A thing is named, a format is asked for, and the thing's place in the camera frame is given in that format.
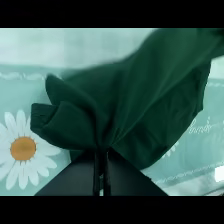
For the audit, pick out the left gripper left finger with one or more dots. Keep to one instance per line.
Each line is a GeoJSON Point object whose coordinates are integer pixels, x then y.
{"type": "Point", "coordinates": [76, 180]}

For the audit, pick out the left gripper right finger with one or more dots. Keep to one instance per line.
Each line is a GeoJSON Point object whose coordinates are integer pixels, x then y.
{"type": "Point", "coordinates": [130, 181]}

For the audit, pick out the dark green T-shirt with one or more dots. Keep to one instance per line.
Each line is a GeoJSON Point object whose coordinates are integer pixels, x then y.
{"type": "Point", "coordinates": [140, 100]}

